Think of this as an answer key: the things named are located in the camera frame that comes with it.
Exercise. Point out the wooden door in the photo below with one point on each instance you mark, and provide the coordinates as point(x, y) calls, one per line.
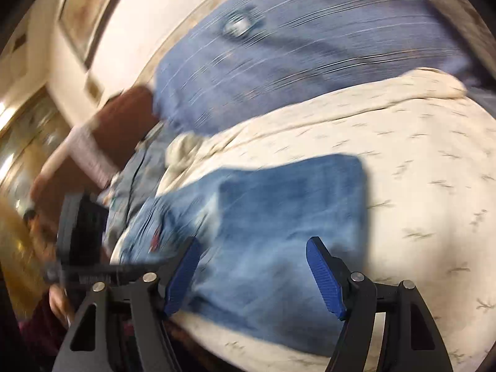
point(27, 143)

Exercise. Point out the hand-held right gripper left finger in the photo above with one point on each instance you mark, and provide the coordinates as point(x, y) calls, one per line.
point(182, 275)

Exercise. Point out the blue denim pants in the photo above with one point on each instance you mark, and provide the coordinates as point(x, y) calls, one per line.
point(271, 221)

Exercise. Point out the person's left forearm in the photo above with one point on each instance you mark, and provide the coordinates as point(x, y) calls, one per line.
point(38, 337)

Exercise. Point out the framed wall picture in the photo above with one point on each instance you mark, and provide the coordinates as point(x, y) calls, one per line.
point(85, 15)

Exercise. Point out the lilac cloth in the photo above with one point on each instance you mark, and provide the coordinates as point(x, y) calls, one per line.
point(93, 155)

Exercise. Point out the blue plaid pillow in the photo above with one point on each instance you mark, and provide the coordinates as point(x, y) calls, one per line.
point(310, 46)

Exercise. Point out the grey star print pillow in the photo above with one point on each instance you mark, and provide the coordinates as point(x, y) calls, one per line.
point(131, 186)

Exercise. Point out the brown bed headboard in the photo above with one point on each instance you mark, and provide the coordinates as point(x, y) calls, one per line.
point(128, 104)

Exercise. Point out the person's left hand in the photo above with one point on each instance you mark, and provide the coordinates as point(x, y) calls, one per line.
point(60, 304)

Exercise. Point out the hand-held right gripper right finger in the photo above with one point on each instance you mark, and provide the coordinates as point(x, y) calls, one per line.
point(325, 279)

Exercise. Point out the small wall plaque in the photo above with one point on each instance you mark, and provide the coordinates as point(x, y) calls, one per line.
point(94, 87)

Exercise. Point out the white leaf print bed sheet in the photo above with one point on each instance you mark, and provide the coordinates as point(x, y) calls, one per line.
point(407, 143)

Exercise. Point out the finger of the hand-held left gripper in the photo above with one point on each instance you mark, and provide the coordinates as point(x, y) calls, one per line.
point(116, 269)

